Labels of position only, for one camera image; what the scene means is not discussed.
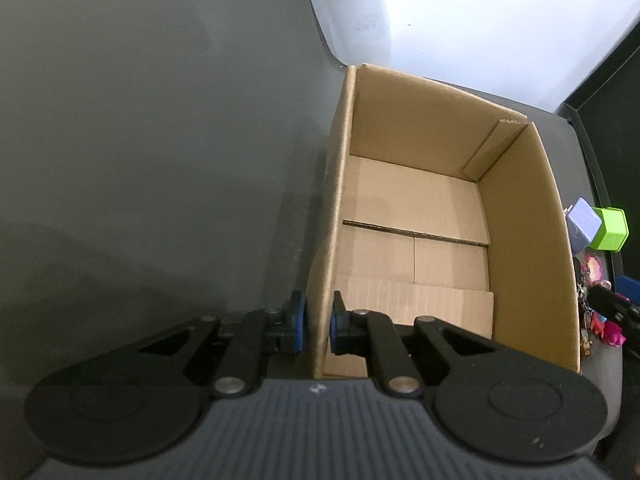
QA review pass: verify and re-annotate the keychain bunch with charms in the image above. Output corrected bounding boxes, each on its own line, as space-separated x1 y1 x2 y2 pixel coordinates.
572 251 612 360

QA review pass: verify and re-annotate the lavender cube box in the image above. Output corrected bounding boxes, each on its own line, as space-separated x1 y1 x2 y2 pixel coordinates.
564 197 602 254

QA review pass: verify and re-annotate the brown cardboard box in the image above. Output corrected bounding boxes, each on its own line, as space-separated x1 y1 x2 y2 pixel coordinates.
306 64 580 377

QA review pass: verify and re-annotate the magenta plastic toy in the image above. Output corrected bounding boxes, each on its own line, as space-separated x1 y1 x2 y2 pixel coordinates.
602 320 626 347

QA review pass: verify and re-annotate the white Heytea bottle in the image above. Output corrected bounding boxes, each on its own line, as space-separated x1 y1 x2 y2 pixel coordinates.
310 0 392 66

